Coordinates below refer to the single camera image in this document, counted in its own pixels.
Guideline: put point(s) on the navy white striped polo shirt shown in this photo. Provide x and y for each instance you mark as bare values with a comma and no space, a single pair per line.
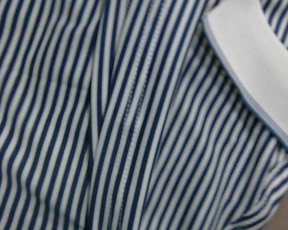
120,115

